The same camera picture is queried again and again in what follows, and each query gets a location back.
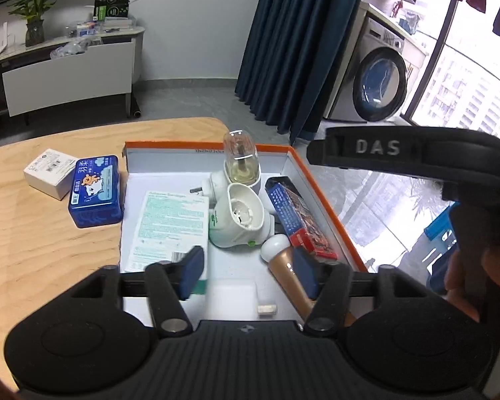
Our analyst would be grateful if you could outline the red and blue card box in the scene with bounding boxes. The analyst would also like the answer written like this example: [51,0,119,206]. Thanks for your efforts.
[265,176,339,261]

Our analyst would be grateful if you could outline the clear glass liquid bottle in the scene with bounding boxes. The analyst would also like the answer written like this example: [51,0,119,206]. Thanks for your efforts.
[223,130,262,194]

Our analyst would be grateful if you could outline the potted green plant glass vase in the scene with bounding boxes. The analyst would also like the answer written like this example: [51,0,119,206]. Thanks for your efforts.
[9,0,56,47]

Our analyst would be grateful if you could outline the orange rimmed white tray box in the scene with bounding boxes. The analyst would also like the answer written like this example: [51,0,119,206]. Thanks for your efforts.
[120,142,364,325]

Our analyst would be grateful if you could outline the copper tube white cap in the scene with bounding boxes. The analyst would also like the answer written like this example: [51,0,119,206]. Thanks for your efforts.
[260,233,358,328]

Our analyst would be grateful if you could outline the white cube charger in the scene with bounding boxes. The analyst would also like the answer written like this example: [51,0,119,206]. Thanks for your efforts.
[204,279,277,321]

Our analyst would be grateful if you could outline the black green display card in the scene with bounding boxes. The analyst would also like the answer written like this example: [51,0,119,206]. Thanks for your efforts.
[93,0,130,22]

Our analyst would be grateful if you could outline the white plug-in vaporizer device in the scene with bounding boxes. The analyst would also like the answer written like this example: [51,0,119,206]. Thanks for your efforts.
[189,170,274,248]

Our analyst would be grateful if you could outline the dark blue curtain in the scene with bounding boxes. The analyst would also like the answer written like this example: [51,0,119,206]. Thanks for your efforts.
[235,0,361,143]

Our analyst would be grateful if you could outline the white labelled carton box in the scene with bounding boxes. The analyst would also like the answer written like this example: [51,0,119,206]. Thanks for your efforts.
[23,148,77,200]

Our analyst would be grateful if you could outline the person's right hand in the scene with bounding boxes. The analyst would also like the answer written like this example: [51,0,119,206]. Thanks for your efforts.
[444,247,500,322]

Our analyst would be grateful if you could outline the teal and white box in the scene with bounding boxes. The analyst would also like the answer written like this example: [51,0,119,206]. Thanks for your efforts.
[120,191,209,273]

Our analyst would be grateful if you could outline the white tv cabinet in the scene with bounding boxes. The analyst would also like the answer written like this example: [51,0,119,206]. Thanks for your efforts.
[0,26,145,117]

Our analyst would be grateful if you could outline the silver washing machine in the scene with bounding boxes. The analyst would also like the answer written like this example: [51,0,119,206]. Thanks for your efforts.
[324,2,428,124]

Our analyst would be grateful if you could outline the blue tin box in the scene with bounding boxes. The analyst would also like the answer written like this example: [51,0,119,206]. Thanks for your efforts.
[68,155,123,228]

